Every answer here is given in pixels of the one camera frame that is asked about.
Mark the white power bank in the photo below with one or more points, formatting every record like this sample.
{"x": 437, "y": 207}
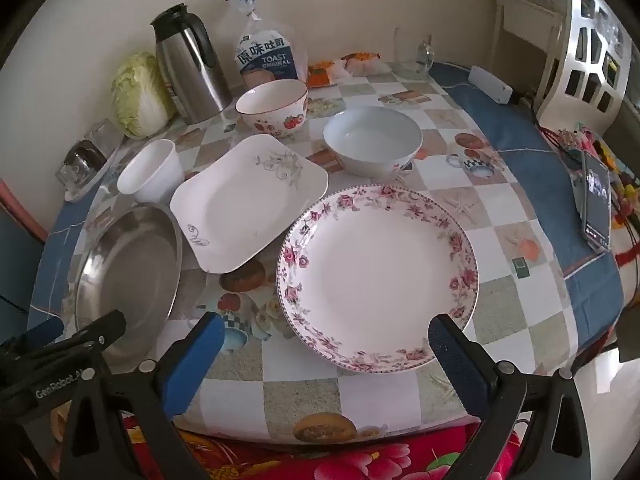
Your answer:
{"x": 491, "y": 85}

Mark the smartphone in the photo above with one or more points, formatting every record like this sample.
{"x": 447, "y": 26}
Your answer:
{"x": 596, "y": 205}

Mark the white wooden cabinet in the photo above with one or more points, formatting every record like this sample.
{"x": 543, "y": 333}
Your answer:
{"x": 540, "y": 24}

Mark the stainless steel round plate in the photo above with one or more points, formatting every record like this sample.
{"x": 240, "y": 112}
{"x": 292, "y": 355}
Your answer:
{"x": 134, "y": 266}

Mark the white square ceramic plate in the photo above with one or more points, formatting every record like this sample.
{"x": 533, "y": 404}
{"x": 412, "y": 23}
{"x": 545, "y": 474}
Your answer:
{"x": 241, "y": 203}

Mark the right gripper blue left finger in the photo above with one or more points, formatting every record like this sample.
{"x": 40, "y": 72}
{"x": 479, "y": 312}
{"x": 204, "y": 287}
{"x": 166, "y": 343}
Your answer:
{"x": 185, "y": 364}

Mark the clear glass pitcher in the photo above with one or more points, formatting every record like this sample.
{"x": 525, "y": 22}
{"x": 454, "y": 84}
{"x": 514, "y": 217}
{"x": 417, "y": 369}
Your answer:
{"x": 413, "y": 52}

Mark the large white ceramic bowl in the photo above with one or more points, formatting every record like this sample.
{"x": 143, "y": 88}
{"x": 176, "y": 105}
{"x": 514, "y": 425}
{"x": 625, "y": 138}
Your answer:
{"x": 373, "y": 142}

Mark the checkered patterned tablecloth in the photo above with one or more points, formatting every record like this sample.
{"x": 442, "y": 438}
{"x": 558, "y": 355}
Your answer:
{"x": 265, "y": 385}

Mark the toast bread bag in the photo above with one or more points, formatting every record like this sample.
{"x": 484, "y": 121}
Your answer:
{"x": 267, "y": 50}

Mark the small white bowl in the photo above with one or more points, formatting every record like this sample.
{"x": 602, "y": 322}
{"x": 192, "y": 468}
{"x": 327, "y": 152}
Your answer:
{"x": 153, "y": 175}

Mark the orange snack packet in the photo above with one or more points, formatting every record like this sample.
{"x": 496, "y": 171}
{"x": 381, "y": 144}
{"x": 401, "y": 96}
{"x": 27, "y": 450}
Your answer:
{"x": 365, "y": 64}
{"x": 326, "y": 74}

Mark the napa cabbage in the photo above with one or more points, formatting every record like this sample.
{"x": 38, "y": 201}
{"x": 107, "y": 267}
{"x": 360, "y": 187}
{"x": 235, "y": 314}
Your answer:
{"x": 140, "y": 101}

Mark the white plastic chair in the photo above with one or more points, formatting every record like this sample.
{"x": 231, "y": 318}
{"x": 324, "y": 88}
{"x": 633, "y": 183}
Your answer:
{"x": 594, "y": 66}

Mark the strawberry pattern ceramic bowl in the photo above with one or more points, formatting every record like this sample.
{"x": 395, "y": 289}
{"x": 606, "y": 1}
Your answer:
{"x": 277, "y": 108}

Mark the floral round ceramic plate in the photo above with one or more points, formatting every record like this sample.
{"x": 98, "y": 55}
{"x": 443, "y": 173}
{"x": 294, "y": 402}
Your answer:
{"x": 362, "y": 272}

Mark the stainless steel thermos jug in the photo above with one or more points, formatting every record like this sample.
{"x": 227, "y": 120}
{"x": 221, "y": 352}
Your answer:
{"x": 189, "y": 65}

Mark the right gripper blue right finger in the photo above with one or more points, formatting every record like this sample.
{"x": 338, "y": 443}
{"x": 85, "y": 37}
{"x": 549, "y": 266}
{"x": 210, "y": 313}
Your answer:
{"x": 465, "y": 363}

